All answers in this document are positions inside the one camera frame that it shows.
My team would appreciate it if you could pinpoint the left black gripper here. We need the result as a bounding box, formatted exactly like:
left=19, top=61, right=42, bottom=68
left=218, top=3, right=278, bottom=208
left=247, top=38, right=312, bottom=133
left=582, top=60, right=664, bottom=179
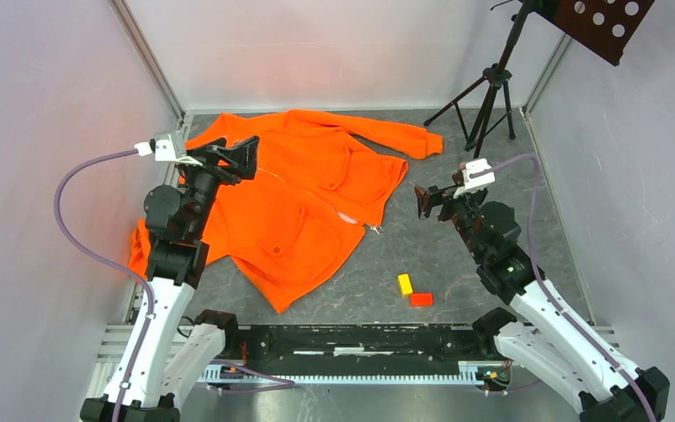
left=174, top=135, right=258, bottom=237

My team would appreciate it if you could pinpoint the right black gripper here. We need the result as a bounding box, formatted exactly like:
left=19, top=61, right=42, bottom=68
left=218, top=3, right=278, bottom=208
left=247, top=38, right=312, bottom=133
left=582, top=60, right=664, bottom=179
left=414, top=174, right=486, bottom=261

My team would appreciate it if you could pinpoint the orange zip-up jacket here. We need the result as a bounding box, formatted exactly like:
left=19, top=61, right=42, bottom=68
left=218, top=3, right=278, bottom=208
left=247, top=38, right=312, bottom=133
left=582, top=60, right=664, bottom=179
left=127, top=108, right=446, bottom=315

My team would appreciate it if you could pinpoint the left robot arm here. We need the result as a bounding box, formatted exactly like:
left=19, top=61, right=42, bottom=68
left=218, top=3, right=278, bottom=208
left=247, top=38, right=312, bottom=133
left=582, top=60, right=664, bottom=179
left=80, top=135, right=259, bottom=421

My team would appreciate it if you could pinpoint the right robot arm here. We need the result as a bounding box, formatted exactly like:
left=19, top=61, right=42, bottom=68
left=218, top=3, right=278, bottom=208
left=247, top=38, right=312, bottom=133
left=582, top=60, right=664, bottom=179
left=414, top=186, right=670, bottom=421

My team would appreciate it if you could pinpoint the yellow block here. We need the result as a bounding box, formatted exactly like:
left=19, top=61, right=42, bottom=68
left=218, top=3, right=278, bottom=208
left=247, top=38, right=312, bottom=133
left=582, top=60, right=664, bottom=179
left=397, top=273, right=414, bottom=296

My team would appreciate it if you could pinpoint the red-orange block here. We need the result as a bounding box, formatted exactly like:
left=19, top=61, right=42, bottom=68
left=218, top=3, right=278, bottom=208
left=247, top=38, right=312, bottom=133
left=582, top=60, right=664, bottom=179
left=409, top=293, right=434, bottom=308

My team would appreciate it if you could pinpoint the black music stand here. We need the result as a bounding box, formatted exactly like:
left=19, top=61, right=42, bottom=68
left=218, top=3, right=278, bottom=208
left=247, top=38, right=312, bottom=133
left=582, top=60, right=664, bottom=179
left=423, top=0, right=657, bottom=159

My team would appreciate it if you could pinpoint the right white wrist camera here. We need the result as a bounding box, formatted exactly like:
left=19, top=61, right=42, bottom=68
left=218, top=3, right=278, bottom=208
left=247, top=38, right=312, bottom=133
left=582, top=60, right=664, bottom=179
left=453, top=158, right=496, bottom=199

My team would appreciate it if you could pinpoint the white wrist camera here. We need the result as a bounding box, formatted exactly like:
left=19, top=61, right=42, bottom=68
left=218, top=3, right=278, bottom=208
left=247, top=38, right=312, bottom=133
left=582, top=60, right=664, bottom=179
left=134, top=132, right=203, bottom=166
left=453, top=158, right=496, bottom=199

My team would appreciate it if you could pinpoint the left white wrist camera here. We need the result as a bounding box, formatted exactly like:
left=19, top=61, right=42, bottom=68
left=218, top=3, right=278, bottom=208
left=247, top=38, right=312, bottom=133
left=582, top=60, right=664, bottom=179
left=134, top=132, right=203, bottom=166

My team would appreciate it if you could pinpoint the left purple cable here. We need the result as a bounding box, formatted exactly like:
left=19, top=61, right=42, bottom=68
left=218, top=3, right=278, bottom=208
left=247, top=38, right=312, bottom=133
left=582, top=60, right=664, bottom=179
left=53, top=148, right=157, bottom=422

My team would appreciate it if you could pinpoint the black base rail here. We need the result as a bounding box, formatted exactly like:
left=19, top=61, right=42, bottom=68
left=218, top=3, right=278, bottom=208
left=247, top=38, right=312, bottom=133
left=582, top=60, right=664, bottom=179
left=214, top=312, right=505, bottom=380

